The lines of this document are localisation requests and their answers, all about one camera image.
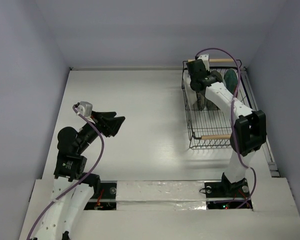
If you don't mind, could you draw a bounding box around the blue floral plate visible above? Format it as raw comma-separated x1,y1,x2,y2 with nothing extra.
196,92,207,111

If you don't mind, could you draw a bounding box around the black wire dish rack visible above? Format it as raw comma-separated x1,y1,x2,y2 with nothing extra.
181,58,252,149

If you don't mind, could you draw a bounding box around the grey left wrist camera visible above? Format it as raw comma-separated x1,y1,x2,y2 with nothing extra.
74,101,93,118

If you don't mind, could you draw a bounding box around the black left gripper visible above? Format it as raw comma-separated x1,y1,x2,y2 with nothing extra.
76,109,125,153

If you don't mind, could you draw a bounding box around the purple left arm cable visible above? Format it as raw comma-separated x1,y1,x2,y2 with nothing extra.
26,104,106,240

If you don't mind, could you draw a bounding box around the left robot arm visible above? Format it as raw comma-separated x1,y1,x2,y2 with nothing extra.
26,106,126,240

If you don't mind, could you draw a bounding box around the teal and red plate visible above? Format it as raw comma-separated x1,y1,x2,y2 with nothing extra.
223,68,239,97

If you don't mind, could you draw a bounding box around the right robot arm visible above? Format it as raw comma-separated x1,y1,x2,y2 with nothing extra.
182,58,267,199

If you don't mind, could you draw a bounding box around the dark reindeer plate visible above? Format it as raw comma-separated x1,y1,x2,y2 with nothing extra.
206,70,224,111

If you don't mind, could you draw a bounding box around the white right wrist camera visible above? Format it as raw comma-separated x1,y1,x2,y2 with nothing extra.
195,53,210,71

